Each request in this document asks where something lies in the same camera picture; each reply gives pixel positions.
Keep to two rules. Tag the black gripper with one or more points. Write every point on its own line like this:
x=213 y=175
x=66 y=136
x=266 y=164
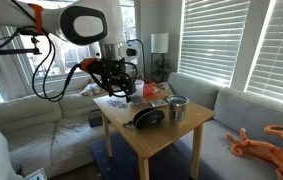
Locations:
x=111 y=70

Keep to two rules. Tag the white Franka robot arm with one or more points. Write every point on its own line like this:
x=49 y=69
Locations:
x=91 y=23

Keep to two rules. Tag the red basket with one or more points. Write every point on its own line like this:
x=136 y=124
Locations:
x=148 y=89

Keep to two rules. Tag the purple sticker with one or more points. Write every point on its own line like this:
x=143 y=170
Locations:
x=117 y=104

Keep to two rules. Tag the clear plastic cup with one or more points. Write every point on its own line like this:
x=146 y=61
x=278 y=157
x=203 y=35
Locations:
x=139 y=87

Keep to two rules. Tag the colourful snack bag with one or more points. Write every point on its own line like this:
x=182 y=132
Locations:
x=91 y=89

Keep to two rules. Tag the small black box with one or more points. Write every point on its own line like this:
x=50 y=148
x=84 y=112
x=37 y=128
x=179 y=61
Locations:
x=95 y=118

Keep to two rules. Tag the small printed card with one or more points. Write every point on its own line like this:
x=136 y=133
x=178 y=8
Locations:
x=158 y=103

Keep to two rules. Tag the dark potted plant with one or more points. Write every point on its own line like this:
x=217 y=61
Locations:
x=163 y=66

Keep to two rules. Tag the white shade floor lamp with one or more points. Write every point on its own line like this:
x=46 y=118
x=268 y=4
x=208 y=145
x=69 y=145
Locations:
x=159 y=43

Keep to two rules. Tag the wooden side table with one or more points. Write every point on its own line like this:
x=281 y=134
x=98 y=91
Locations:
x=161 y=133

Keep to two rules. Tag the stainless steel tumbler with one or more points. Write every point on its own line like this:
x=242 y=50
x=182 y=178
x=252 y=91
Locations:
x=177 y=110

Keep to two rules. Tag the blue rug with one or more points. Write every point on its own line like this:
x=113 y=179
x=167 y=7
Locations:
x=121 y=163

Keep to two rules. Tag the white leather sofa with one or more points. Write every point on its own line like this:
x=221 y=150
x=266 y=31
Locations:
x=31 y=133

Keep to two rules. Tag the white window blinds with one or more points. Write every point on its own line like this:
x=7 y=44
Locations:
x=214 y=40
x=277 y=60

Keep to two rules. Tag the white framed card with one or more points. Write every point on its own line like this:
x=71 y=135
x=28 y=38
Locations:
x=36 y=175

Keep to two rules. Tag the grey fabric sofa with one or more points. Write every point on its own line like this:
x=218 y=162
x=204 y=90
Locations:
x=247 y=110

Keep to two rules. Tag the orange octopus plush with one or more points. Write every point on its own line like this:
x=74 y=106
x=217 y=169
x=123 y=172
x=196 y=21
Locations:
x=281 y=156

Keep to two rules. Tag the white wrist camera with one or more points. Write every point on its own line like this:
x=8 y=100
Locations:
x=131 y=51

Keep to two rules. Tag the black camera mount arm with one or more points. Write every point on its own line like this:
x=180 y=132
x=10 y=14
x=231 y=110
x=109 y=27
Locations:
x=7 y=51

